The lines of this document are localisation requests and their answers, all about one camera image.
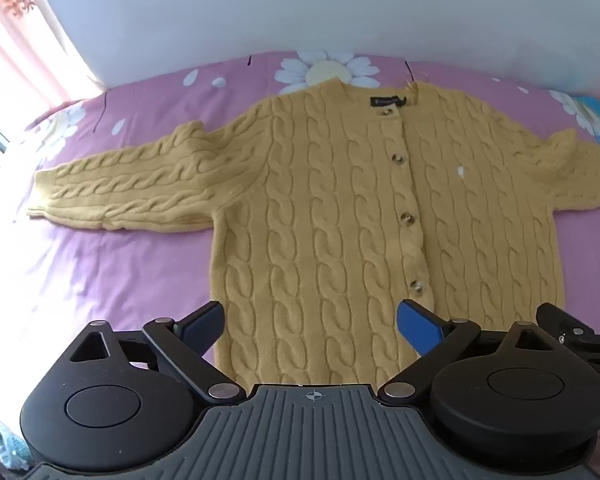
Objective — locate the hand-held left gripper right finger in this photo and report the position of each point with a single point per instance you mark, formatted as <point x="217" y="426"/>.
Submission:
<point x="420" y="327"/>

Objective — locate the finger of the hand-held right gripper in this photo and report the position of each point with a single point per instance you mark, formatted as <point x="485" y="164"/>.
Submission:
<point x="577" y="332"/>

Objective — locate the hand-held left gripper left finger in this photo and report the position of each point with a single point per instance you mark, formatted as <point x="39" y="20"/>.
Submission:
<point x="201" y="324"/>

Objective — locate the pink floral bed sheet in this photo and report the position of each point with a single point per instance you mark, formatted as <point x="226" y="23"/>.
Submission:
<point x="105" y="270"/>

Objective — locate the pink floral curtain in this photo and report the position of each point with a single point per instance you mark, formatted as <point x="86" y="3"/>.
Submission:
<point x="20" y="35"/>

